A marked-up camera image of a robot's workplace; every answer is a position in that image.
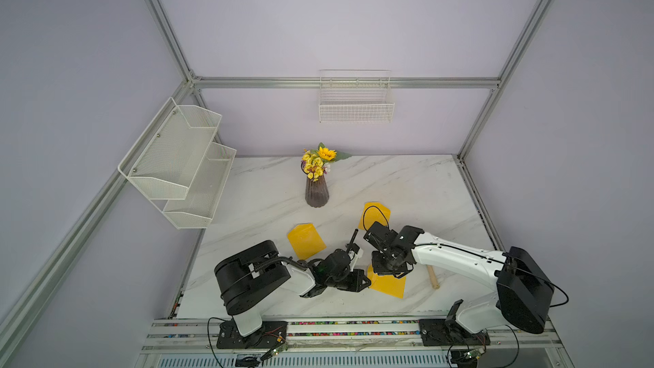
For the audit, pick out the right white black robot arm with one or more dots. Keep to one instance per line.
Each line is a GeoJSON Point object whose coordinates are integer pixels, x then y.
{"type": "Point", "coordinates": [520, 292]}

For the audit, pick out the white mesh upper shelf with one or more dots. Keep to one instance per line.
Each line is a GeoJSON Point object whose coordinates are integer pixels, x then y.
{"type": "Point", "coordinates": [164, 162]}

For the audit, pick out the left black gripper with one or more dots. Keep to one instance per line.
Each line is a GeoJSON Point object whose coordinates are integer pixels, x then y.
{"type": "Point", "coordinates": [357, 275]}

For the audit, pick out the white mesh shelf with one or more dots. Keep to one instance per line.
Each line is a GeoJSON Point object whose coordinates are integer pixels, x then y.
{"type": "Point", "coordinates": [198, 209]}
{"type": "Point", "coordinates": [164, 162]}

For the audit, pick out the green head wooden hammer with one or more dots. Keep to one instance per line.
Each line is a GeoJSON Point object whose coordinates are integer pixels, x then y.
{"type": "Point", "coordinates": [433, 278]}

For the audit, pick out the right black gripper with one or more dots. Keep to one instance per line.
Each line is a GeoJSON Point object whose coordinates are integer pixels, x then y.
{"type": "Point", "coordinates": [379, 268]}

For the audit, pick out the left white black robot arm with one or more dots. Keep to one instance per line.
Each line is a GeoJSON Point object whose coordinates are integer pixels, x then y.
{"type": "Point", "coordinates": [250, 276]}

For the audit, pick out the yellow envelope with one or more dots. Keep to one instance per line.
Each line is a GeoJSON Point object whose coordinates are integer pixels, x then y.
{"type": "Point", "coordinates": [305, 241]}
{"type": "Point", "coordinates": [374, 212]}
{"type": "Point", "coordinates": [386, 284]}

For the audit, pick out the yellow artificial flowers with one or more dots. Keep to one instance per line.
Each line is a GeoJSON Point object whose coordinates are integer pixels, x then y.
{"type": "Point", "coordinates": [315, 163]}

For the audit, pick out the white wire wall basket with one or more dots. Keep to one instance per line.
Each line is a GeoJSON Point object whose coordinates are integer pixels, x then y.
{"type": "Point", "coordinates": [355, 96]}

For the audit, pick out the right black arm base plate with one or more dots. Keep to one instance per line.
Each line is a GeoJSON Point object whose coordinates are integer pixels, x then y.
{"type": "Point", "coordinates": [439, 332]}

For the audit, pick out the white mesh lower shelf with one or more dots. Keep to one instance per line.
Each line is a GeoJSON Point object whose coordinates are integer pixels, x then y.
{"type": "Point", "coordinates": [198, 209]}

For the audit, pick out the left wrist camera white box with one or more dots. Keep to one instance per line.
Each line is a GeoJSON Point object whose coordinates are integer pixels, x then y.
{"type": "Point", "coordinates": [354, 252]}

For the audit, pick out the dark ribbed vase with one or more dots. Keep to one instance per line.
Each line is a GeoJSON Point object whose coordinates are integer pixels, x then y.
{"type": "Point", "coordinates": [317, 192]}

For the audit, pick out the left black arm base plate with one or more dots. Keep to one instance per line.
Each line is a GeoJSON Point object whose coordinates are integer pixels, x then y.
{"type": "Point", "coordinates": [269, 335]}

